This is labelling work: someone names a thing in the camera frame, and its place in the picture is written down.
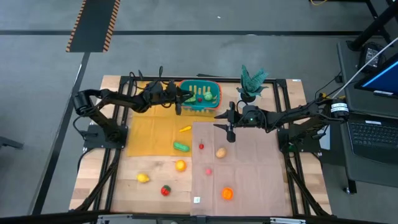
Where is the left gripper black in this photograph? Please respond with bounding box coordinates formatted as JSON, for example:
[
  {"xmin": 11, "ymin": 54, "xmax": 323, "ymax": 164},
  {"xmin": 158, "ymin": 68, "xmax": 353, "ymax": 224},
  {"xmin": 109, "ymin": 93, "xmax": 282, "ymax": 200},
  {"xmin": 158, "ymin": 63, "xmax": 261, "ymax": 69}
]
[{"xmin": 147, "ymin": 80, "xmax": 195, "ymax": 116}]

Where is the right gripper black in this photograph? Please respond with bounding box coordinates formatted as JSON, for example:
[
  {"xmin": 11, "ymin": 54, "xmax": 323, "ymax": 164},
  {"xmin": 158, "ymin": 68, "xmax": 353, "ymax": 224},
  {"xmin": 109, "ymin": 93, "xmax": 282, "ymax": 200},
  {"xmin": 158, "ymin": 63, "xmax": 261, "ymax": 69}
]
[{"xmin": 213, "ymin": 101, "xmax": 249, "ymax": 143}]

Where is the green toy cucumber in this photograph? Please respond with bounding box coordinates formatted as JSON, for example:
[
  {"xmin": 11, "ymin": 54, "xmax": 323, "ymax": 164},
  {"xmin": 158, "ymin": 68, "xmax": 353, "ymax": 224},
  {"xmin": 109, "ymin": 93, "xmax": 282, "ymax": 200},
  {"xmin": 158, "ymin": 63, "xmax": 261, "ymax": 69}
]
[{"xmin": 173, "ymin": 141, "xmax": 191, "ymax": 153}]

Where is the ridged deep orange toy fruit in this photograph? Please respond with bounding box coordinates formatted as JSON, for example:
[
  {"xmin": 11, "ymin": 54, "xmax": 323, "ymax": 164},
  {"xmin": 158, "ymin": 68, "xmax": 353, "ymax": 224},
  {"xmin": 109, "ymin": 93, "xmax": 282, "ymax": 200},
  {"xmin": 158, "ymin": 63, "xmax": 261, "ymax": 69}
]
[{"xmin": 221, "ymin": 187, "xmax": 234, "ymax": 201}]

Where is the green plant in white pot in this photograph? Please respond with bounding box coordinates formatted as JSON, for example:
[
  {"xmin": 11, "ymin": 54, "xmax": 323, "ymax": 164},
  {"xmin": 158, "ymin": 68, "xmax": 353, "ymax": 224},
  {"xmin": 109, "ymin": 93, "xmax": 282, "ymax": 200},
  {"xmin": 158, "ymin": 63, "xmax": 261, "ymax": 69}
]
[{"xmin": 236, "ymin": 64, "xmax": 270, "ymax": 103}]

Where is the mustard yellow cloth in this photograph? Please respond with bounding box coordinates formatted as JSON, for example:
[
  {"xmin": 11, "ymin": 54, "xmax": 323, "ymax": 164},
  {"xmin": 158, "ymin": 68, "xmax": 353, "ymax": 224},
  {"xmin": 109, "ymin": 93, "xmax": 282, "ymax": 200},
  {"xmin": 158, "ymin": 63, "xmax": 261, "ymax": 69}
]
[{"xmin": 126, "ymin": 80, "xmax": 217, "ymax": 157}]

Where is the pale pink cloth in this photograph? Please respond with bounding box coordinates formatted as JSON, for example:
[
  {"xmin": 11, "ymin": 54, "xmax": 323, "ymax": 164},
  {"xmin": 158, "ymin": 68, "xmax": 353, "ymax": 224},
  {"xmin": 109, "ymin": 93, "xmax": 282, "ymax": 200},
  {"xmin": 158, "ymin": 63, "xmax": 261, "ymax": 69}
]
[{"xmin": 190, "ymin": 120, "xmax": 293, "ymax": 217}]

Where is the white slanted rod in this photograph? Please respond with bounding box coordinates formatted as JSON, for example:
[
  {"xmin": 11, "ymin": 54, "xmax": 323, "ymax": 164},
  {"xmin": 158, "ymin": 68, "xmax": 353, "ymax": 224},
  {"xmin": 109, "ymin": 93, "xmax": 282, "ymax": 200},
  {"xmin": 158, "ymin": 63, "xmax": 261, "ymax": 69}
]
[{"xmin": 334, "ymin": 37, "xmax": 398, "ymax": 98}]

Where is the silver aluminium extrusion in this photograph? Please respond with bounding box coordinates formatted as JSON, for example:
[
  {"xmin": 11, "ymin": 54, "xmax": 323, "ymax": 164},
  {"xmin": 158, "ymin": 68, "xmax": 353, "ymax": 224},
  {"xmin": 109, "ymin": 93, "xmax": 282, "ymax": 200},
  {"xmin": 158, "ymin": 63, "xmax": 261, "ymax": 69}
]
[{"xmin": 96, "ymin": 213, "xmax": 307, "ymax": 224}]

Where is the black computer cart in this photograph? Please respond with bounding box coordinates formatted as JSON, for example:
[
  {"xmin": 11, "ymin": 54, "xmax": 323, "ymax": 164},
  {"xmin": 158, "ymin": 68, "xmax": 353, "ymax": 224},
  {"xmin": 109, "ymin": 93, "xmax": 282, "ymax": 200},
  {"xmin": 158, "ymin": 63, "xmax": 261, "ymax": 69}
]
[{"xmin": 337, "ymin": 37, "xmax": 398, "ymax": 194}]

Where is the black power adapter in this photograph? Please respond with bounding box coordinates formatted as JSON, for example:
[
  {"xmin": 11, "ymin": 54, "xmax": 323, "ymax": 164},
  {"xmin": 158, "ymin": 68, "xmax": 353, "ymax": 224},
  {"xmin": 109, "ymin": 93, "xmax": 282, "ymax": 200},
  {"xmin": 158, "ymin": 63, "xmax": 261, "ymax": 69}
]
[{"xmin": 357, "ymin": 42, "xmax": 386, "ymax": 71}]

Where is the monitor with blue screen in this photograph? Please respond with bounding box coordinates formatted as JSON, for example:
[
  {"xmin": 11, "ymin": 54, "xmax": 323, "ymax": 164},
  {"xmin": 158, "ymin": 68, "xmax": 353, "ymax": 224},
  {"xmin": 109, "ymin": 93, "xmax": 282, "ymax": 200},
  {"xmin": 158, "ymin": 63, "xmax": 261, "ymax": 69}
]
[{"xmin": 354, "ymin": 58, "xmax": 398, "ymax": 99}]

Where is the black stand leg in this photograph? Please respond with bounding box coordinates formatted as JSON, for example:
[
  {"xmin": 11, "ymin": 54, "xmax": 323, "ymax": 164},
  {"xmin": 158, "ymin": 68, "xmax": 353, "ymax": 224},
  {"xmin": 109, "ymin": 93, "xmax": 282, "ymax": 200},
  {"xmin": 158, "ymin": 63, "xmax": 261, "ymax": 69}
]
[{"xmin": 346, "ymin": 0, "xmax": 398, "ymax": 52}]

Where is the dark grey stand foot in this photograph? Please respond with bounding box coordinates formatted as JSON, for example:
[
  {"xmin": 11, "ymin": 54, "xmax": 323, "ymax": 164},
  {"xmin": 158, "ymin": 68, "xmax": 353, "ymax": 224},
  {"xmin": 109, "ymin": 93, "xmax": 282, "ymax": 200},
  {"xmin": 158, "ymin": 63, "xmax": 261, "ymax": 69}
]
[{"xmin": 0, "ymin": 136, "xmax": 24, "ymax": 150}]

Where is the teal basket with orange handles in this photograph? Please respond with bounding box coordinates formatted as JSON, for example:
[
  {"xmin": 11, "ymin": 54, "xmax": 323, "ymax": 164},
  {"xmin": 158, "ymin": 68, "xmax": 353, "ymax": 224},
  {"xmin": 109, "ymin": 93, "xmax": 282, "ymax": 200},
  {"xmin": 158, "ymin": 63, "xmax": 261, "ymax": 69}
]
[{"xmin": 176, "ymin": 79, "xmax": 223, "ymax": 112}]

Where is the black aluminium table frame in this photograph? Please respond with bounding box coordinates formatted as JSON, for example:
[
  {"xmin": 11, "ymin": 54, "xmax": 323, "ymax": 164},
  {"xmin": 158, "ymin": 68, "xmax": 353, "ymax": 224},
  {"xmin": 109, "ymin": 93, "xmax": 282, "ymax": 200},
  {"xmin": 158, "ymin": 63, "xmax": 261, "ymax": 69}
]
[{"xmin": 73, "ymin": 74, "xmax": 332, "ymax": 217}]

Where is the black floor cable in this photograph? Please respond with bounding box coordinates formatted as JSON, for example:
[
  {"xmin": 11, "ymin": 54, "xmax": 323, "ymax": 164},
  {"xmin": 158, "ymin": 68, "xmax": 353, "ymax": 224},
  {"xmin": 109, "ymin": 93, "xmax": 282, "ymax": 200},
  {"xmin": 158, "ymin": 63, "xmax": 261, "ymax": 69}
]
[{"xmin": 314, "ymin": 73, "xmax": 343, "ymax": 98}]

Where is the black orange-striped floor cable cover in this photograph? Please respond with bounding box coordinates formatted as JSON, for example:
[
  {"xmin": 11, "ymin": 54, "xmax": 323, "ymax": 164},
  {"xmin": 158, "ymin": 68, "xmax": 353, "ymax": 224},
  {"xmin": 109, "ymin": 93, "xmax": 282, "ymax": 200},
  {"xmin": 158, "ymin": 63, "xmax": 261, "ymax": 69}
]
[{"xmin": 65, "ymin": 0, "xmax": 121, "ymax": 53}]

